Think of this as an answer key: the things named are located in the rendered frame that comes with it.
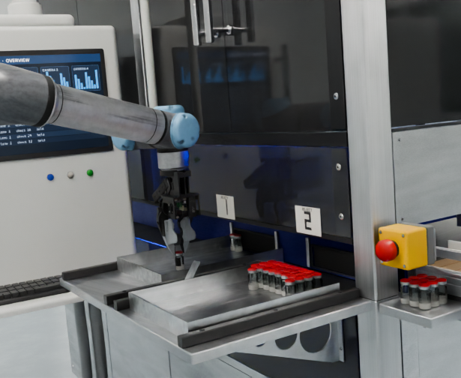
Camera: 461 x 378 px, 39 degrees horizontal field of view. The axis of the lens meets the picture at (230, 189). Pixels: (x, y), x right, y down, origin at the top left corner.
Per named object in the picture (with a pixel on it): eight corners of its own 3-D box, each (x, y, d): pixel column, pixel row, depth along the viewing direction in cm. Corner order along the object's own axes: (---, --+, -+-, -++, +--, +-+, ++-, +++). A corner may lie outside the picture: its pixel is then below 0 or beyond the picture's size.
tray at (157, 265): (229, 247, 187) (228, 235, 187) (283, 262, 165) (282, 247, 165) (118, 270, 169) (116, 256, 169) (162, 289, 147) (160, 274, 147)
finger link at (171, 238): (172, 259, 157) (172, 220, 157) (161, 255, 162) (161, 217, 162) (184, 257, 159) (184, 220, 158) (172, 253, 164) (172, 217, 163)
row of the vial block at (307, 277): (266, 280, 147) (264, 261, 147) (316, 297, 132) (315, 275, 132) (258, 283, 146) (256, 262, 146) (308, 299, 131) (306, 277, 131)
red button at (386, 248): (387, 256, 123) (387, 235, 122) (404, 260, 119) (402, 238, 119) (372, 260, 121) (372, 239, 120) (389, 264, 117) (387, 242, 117)
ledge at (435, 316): (428, 297, 134) (428, 288, 134) (483, 311, 123) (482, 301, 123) (378, 313, 127) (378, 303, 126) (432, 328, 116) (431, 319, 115)
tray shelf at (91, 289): (220, 251, 192) (220, 244, 191) (399, 301, 132) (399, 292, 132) (59, 284, 167) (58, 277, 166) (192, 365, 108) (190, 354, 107)
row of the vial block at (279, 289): (258, 283, 146) (256, 262, 146) (308, 300, 131) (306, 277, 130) (249, 285, 145) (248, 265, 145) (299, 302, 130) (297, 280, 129)
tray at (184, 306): (265, 276, 152) (264, 261, 152) (340, 299, 130) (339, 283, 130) (130, 308, 135) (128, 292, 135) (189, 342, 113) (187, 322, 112)
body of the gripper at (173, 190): (174, 223, 155) (169, 172, 153) (158, 218, 162) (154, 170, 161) (202, 217, 159) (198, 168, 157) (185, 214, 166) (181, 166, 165)
